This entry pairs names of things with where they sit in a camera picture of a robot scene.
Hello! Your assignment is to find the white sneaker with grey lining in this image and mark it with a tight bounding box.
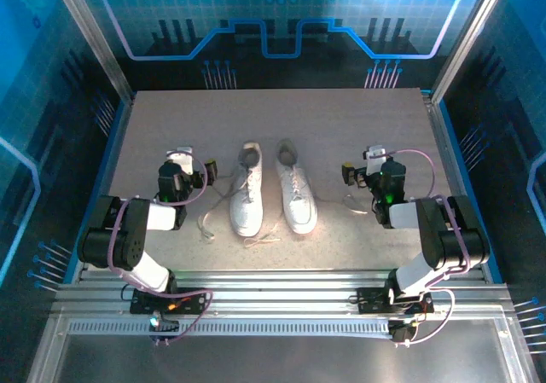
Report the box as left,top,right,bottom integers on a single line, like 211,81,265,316
229,142,264,237
275,138,318,235

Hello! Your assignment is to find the black connector module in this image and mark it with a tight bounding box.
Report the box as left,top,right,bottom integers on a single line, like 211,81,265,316
388,319,418,348
148,310,180,346

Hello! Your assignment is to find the steel front plate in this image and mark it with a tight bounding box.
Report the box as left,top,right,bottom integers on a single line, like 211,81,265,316
29,314,538,383

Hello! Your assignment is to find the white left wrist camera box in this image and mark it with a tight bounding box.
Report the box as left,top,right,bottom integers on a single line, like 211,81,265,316
166,145,195,175

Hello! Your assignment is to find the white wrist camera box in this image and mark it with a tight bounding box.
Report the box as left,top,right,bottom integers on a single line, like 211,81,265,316
363,144,387,162
166,145,195,175

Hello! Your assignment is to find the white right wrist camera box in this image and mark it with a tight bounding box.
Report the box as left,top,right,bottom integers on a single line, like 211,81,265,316
363,144,387,162

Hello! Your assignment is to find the aluminium side rail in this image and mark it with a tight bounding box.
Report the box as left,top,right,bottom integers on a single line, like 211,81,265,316
420,90,487,273

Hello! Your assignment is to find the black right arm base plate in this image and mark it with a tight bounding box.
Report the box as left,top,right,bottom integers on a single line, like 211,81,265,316
356,287,435,316

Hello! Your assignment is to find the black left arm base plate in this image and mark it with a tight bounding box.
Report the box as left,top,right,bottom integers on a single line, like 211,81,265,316
130,287,208,316

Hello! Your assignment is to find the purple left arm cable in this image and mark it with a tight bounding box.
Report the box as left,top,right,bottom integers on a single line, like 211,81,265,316
106,152,215,346

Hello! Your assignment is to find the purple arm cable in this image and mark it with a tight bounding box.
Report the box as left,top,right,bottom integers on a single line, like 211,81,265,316
106,152,215,346
369,148,471,348

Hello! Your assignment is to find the aluminium front rail frame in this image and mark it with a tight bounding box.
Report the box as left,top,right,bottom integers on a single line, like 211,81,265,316
50,269,513,316

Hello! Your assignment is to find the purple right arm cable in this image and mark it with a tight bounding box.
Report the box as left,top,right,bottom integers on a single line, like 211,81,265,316
369,148,471,348

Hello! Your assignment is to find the slotted grey cable duct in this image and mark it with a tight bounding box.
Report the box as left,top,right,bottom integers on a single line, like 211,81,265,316
67,319,392,338

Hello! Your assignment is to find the aluminium corner post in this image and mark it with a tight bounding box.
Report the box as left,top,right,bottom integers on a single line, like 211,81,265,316
428,0,513,105
46,0,137,105

